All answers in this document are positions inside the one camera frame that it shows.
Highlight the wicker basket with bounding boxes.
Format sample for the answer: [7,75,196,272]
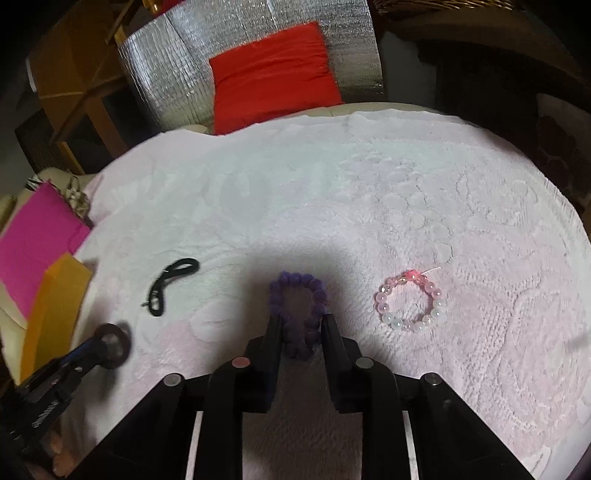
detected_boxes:
[374,0,516,15]

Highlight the pink bead bracelet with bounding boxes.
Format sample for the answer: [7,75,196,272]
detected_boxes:
[372,267,447,333]

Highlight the black cord bracelet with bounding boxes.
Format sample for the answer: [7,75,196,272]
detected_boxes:
[140,257,202,317]

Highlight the wooden chair frame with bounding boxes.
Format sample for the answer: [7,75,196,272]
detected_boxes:
[28,1,170,174]

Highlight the pink white lace blanket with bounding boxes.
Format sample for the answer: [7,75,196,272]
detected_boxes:
[62,109,590,479]

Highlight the orange jewelry box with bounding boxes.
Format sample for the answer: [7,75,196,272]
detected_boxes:
[20,253,92,382]

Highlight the magenta cloth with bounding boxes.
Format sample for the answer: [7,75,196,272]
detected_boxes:
[0,182,90,317]

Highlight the person's left hand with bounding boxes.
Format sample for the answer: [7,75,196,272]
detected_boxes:
[26,430,77,480]

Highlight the keys on sofa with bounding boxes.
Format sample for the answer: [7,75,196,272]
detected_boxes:
[62,176,90,224]

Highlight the red cushion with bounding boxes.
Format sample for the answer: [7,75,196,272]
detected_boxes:
[209,22,342,135]

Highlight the black hair tie ring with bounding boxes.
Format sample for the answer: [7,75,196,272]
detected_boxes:
[94,323,132,370]

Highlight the purple bead bracelet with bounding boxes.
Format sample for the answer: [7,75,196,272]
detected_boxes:
[268,270,330,362]

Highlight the silver foil insulation mat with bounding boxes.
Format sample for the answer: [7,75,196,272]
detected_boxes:
[119,0,386,131]

